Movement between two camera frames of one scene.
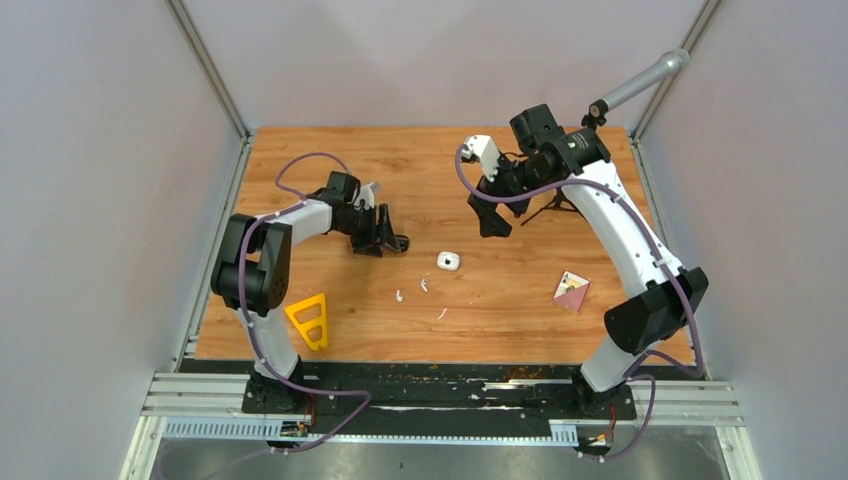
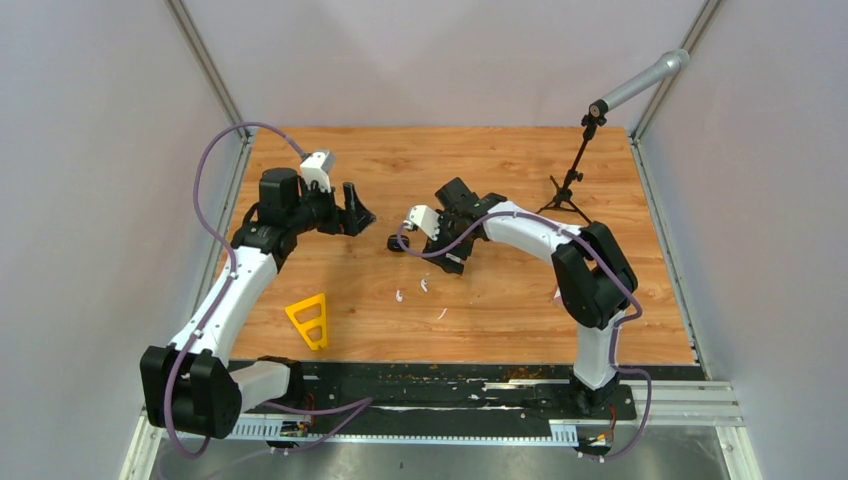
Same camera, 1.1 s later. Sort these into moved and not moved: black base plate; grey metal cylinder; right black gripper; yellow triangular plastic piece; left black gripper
Moved: left black gripper; right black gripper
Not moved: yellow triangular plastic piece; black base plate; grey metal cylinder
